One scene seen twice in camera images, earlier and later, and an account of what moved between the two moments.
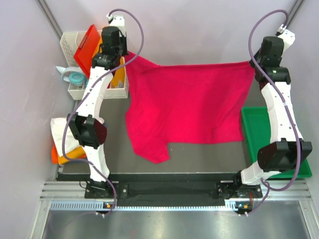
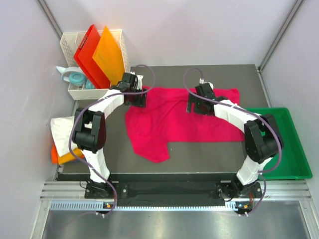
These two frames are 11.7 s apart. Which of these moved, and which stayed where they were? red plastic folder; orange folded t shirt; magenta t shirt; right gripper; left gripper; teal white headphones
Moved: left gripper; magenta t shirt; right gripper
Stayed: red plastic folder; orange folded t shirt; teal white headphones
